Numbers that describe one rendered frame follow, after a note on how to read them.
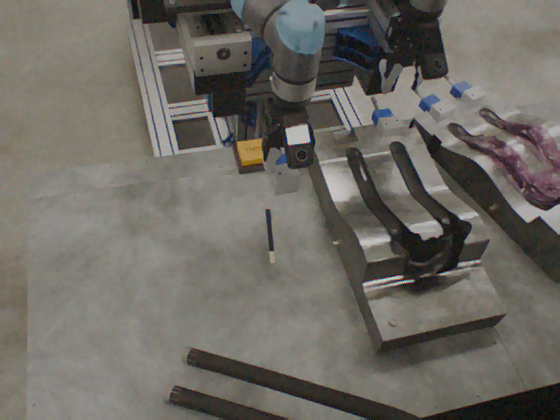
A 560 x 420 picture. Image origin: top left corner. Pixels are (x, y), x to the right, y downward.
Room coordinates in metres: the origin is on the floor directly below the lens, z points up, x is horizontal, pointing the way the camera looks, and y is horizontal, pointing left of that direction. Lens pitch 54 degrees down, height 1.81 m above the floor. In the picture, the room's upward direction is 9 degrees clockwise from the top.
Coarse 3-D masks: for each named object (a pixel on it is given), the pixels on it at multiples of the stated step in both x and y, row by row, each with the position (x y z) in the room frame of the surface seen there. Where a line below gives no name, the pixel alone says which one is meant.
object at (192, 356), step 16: (192, 352) 0.35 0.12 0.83; (208, 352) 0.36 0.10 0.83; (208, 368) 0.33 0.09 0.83; (224, 368) 0.33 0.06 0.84; (240, 368) 0.33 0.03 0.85; (256, 368) 0.33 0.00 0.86; (272, 384) 0.31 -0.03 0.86; (288, 384) 0.31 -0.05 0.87; (304, 384) 0.31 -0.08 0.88; (320, 400) 0.29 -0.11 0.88; (336, 400) 0.29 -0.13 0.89; (352, 400) 0.29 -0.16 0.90; (368, 400) 0.29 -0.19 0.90; (368, 416) 0.27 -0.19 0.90; (384, 416) 0.27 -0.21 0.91
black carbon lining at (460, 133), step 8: (480, 112) 1.08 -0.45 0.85; (488, 112) 1.09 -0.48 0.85; (488, 120) 1.06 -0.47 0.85; (496, 120) 1.06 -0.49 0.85; (448, 128) 1.00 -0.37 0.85; (456, 128) 1.01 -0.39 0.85; (464, 128) 1.01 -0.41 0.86; (456, 136) 0.98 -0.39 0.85; (464, 136) 0.99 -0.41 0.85; (472, 136) 0.99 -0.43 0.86; (544, 208) 0.78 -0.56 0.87
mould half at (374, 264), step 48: (336, 144) 0.86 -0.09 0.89; (384, 144) 0.88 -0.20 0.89; (336, 192) 0.73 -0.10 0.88; (384, 192) 0.75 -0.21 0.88; (432, 192) 0.77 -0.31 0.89; (336, 240) 0.65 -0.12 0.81; (384, 240) 0.59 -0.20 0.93; (480, 240) 0.63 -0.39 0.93; (384, 288) 0.53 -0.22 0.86; (432, 288) 0.55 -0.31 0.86; (480, 288) 0.56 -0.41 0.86; (384, 336) 0.43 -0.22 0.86; (432, 336) 0.46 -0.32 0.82
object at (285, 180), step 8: (280, 160) 0.74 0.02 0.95; (280, 168) 0.71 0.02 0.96; (288, 168) 0.71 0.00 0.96; (272, 176) 0.70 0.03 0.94; (280, 176) 0.69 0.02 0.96; (288, 176) 0.69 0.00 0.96; (296, 176) 0.69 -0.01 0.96; (272, 184) 0.70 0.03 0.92; (280, 184) 0.68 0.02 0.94; (288, 184) 0.69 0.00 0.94; (296, 184) 0.69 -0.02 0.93; (280, 192) 0.68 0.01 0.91; (288, 192) 0.69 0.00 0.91
